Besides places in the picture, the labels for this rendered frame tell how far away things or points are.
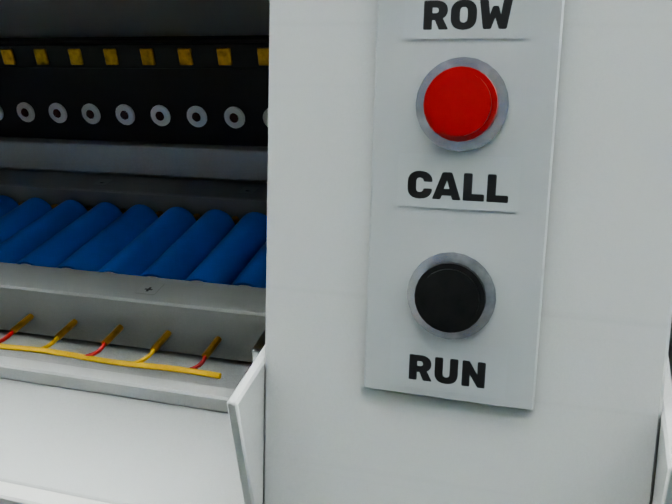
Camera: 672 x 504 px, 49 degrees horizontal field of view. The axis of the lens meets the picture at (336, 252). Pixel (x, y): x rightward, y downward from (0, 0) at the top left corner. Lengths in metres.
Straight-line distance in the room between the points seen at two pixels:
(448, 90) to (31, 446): 0.18
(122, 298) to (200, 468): 0.08
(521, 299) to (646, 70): 0.05
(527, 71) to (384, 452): 0.10
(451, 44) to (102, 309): 0.18
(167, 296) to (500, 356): 0.15
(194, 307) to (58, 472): 0.07
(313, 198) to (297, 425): 0.06
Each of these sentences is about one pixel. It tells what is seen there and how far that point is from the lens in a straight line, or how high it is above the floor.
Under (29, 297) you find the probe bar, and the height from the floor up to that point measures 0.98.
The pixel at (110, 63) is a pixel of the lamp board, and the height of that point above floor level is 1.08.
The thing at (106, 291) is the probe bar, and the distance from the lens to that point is 0.30.
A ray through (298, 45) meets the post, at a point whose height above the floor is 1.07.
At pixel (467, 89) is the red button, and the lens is 0.16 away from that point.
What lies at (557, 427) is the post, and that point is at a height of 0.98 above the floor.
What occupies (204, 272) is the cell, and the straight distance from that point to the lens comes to 0.30.
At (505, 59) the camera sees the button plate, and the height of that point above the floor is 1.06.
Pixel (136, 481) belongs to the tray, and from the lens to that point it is 0.24.
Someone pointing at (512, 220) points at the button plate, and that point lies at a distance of 0.17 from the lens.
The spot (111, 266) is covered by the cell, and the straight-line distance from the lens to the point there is 0.32.
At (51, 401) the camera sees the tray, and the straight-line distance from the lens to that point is 0.29.
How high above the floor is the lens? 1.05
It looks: 10 degrees down
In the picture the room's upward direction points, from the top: 2 degrees clockwise
